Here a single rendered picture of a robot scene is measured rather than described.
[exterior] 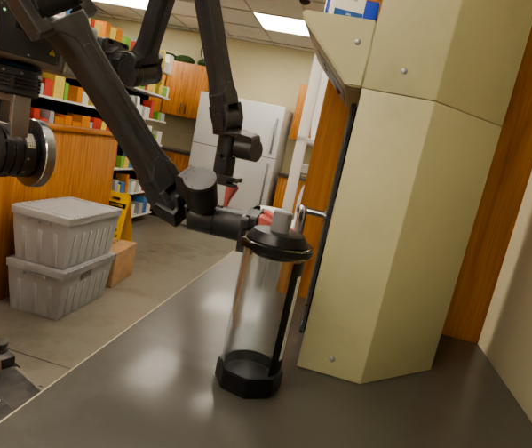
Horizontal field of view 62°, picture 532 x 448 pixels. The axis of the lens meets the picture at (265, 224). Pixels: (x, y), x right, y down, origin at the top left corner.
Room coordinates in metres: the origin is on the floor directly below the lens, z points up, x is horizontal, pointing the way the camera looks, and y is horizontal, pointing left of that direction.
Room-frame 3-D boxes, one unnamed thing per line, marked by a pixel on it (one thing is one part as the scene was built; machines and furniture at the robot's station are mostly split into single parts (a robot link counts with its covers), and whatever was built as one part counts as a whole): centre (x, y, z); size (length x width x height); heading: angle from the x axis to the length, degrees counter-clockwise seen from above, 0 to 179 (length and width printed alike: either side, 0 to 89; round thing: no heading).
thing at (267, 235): (0.62, -0.02, 1.18); 0.09 x 0.09 x 0.07
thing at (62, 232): (2.77, 1.25, 0.49); 0.60 x 0.42 x 0.33; 171
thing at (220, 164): (1.21, 0.14, 1.21); 0.10 x 0.07 x 0.07; 81
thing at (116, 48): (1.38, 0.53, 1.45); 0.09 x 0.08 x 0.12; 148
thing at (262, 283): (0.62, -0.02, 1.06); 0.11 x 0.11 x 0.21
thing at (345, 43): (0.87, -0.07, 1.46); 0.32 x 0.11 x 0.10; 171
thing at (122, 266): (3.38, 1.19, 0.14); 0.41 x 0.32 x 0.28; 177
